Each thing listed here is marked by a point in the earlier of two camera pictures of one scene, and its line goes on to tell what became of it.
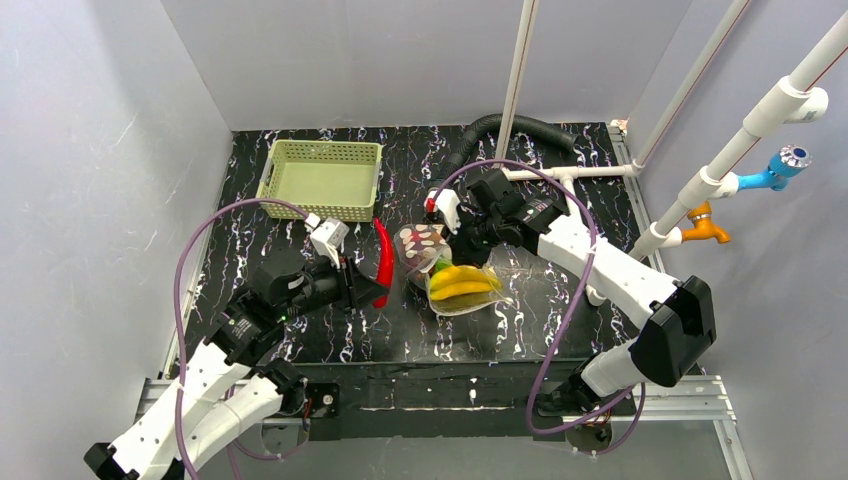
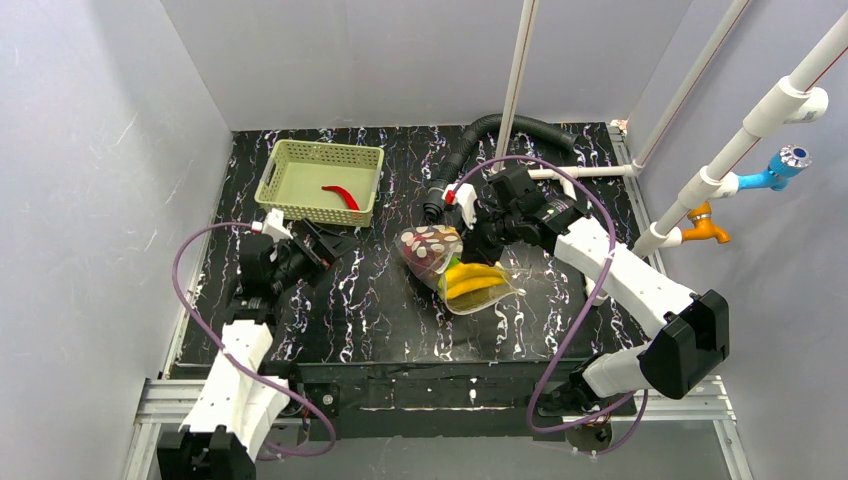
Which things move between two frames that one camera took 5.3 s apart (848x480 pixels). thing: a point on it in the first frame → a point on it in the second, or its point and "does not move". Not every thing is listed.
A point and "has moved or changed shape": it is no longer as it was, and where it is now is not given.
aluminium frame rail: (672, 399) does not move
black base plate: (440, 401) does not move
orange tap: (704, 227) does not move
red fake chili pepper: (385, 274) → (348, 198)
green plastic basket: (330, 178) does not move
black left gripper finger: (362, 289) → (335, 245)
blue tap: (786, 162) does not move
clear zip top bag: (424, 252) has moved or changed shape
